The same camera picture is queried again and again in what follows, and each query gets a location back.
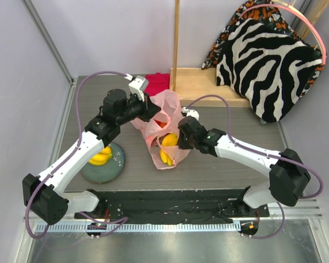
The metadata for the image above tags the pink hoop tube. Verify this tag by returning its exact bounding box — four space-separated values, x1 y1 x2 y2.
237 3 327 65

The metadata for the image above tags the dark green plate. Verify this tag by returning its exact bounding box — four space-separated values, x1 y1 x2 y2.
81 142 126 184

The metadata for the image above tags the orange tangerine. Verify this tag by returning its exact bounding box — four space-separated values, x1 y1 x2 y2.
154 119 168 128

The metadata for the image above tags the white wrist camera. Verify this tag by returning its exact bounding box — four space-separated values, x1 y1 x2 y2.
181 107 200 121
125 74 149 101

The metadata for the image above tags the yellow banana bunch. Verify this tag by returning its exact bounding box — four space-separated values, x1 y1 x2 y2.
160 133 178 167
88 146 112 166

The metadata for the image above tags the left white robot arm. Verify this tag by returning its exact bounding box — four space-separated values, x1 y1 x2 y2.
22 89 161 225

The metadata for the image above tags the red folded cloth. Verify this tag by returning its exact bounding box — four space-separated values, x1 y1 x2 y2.
145 73 170 96

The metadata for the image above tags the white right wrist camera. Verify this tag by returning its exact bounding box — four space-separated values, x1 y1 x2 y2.
181 107 200 121

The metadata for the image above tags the white slotted cable duct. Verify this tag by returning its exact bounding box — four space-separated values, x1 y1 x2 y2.
48 220 241 233

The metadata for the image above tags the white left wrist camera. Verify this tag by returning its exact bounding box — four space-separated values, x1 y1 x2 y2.
125 74 149 101

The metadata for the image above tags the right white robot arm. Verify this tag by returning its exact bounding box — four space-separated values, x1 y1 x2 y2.
178 116 311 216

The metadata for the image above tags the orange floral cloth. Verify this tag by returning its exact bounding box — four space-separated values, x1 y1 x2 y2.
202 1 326 94

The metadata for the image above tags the zebra pattern cloth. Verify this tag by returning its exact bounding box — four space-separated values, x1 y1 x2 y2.
220 19 323 123

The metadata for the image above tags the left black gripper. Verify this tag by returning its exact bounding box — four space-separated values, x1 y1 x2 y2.
116 90 161 125

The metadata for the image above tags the wooden stand with post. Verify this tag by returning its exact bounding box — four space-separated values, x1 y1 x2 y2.
170 1 249 107

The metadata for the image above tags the pink plastic bag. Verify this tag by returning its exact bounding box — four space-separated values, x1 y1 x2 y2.
131 89 190 170

